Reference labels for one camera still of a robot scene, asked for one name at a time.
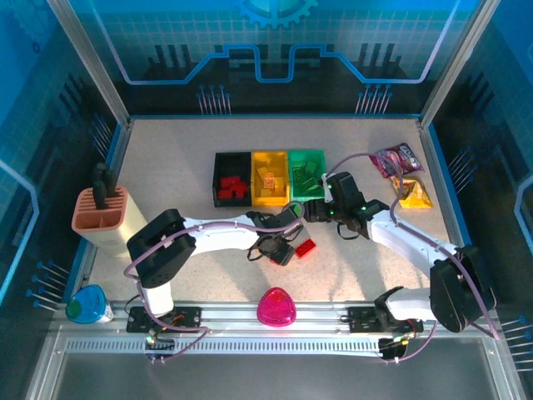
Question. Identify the pink and cream knife block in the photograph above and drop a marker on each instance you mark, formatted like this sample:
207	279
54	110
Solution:
89	214

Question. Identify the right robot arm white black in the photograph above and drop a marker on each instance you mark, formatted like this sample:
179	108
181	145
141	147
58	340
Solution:
416	246

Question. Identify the long yellow lego brick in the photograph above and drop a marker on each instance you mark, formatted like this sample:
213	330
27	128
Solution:
263	192

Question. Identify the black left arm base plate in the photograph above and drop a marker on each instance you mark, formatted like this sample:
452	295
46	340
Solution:
187	318

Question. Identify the aluminium frame post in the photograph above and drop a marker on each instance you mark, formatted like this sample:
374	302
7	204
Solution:
89	62
454	62

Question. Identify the aluminium front rail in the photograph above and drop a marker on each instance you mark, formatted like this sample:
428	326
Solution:
233	312

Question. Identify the pink translucent dome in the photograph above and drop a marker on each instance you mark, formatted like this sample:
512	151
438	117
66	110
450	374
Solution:
277	310

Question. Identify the round yellow lego piece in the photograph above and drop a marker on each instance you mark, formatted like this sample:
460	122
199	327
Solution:
268	181

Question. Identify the purple candy bag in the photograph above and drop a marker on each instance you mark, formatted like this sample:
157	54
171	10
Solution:
401	160

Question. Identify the black plastic bin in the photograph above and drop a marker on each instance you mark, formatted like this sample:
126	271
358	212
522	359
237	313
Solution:
233	164

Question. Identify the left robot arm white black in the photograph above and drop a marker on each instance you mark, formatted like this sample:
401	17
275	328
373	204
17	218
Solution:
216	239

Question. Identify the yellow snack bag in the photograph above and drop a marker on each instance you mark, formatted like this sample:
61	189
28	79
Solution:
414	195

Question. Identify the yellow plastic bin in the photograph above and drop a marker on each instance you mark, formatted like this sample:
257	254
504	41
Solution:
277	160

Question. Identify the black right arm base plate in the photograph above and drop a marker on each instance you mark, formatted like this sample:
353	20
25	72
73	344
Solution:
362	318

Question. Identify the long red lego brick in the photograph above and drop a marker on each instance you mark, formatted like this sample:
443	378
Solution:
227	182

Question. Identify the blue container with green cap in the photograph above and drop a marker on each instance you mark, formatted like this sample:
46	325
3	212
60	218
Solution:
88	306

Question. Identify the green plastic bin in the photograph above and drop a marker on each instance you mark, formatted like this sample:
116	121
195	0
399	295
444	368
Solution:
306	156

